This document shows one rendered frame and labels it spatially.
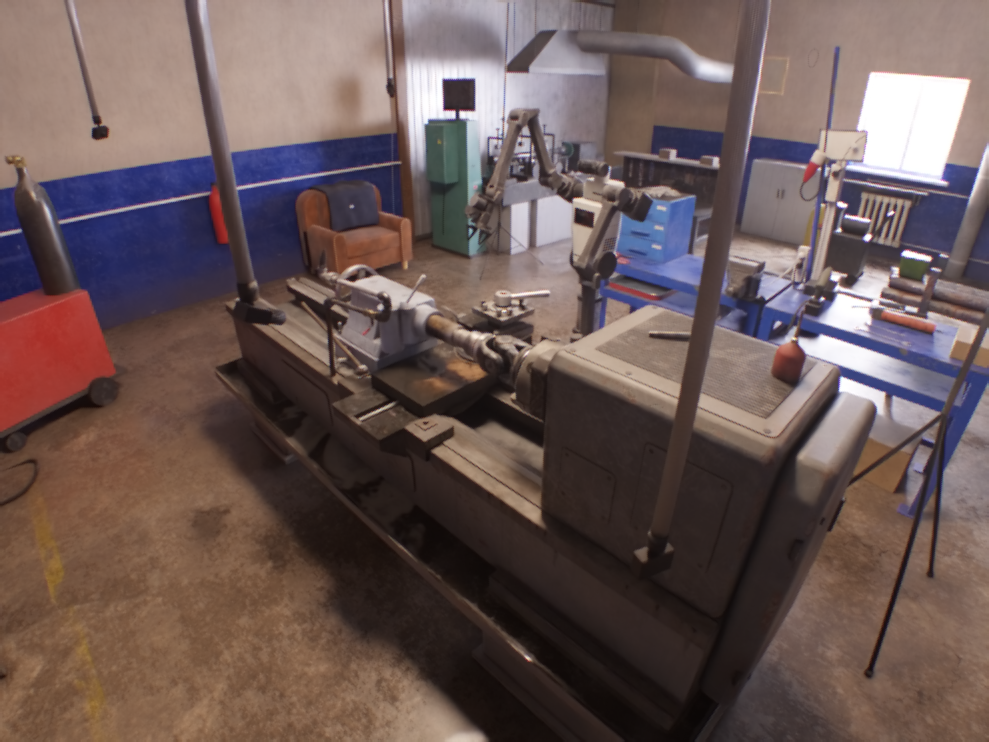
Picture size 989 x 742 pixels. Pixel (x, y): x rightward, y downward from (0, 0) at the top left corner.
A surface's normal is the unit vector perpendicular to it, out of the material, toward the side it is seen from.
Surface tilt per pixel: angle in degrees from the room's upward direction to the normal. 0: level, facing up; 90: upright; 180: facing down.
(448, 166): 90
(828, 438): 0
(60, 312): 90
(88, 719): 0
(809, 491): 47
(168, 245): 90
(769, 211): 90
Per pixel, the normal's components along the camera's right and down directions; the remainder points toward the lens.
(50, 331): 0.90, 0.21
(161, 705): 0.00, -0.87
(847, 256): -0.71, 0.35
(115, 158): 0.70, 0.35
